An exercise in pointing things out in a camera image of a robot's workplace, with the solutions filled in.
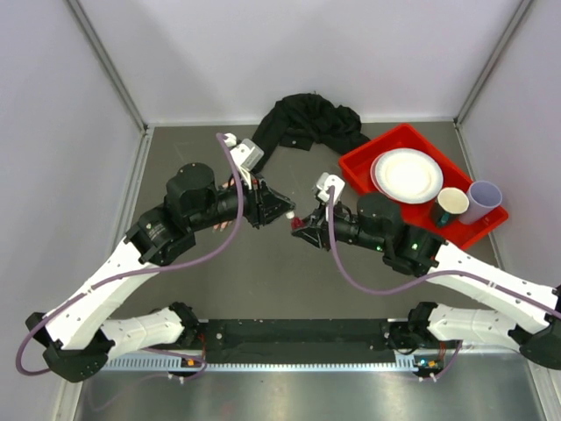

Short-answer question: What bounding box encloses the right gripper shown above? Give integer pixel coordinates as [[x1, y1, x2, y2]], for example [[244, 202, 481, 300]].
[[294, 197, 387, 253]]

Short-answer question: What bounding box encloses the red nail polish bottle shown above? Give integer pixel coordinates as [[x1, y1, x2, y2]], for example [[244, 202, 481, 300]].
[[291, 217, 306, 231]]

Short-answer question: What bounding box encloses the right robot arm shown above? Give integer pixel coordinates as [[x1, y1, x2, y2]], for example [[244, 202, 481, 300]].
[[291, 193, 560, 370]]

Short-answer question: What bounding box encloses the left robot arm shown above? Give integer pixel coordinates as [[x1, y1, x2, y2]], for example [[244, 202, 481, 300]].
[[25, 162, 295, 382]]

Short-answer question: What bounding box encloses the mannequin hand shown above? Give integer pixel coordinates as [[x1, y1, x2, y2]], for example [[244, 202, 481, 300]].
[[213, 180, 234, 232]]

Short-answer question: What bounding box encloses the red plastic tray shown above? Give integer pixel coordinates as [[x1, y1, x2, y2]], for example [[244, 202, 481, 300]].
[[337, 123, 510, 250]]

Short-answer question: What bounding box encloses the pink plate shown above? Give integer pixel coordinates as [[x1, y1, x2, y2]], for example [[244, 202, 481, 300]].
[[370, 155, 382, 192]]

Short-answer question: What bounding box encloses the black shirt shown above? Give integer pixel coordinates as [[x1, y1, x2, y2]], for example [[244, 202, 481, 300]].
[[252, 93, 369, 172]]

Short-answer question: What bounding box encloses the white paper plate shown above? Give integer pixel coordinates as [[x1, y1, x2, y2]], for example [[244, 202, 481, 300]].
[[376, 148, 444, 204]]

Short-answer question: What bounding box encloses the dark green mug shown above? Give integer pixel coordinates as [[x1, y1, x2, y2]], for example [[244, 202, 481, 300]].
[[430, 187, 469, 228]]

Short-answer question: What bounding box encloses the lavender plastic cup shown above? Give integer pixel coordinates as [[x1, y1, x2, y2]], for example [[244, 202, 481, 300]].
[[459, 180, 503, 225]]

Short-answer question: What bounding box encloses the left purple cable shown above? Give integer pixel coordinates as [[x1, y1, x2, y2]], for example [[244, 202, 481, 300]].
[[15, 133, 245, 377]]

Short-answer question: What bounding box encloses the purple cable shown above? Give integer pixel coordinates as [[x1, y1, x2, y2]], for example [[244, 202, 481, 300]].
[[327, 186, 561, 321], [15, 133, 245, 377]]

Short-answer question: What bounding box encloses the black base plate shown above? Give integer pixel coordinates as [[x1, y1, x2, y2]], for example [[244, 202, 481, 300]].
[[202, 319, 417, 363]]

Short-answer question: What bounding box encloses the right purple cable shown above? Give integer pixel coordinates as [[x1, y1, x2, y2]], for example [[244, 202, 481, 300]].
[[327, 186, 561, 321]]

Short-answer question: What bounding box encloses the left aluminium frame post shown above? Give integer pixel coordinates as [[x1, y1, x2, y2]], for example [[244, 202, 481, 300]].
[[64, 0, 153, 252]]

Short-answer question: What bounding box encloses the aluminium frame post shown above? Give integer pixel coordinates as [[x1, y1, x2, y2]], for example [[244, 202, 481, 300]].
[[64, 0, 153, 252], [453, 0, 538, 128]]

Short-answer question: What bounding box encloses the right aluminium frame post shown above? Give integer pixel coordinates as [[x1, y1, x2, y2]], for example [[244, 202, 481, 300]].
[[453, 0, 538, 128]]

